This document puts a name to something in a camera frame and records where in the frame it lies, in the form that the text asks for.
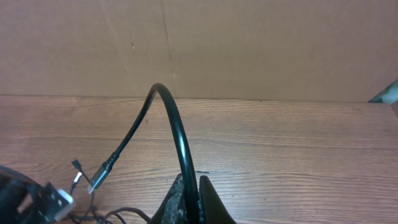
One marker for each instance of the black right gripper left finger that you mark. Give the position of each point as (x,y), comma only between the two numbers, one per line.
(172,210)

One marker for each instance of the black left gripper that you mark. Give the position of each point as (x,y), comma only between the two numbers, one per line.
(23,200)

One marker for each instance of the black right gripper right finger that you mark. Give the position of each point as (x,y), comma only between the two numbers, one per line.
(214,211)

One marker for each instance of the black USB cable silver plug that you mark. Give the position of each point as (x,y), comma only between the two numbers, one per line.
(181,144)

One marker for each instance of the teal object behind cardboard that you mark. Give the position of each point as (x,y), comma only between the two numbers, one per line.
(388,95)

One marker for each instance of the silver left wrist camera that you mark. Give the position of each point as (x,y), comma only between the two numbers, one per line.
(63,203)

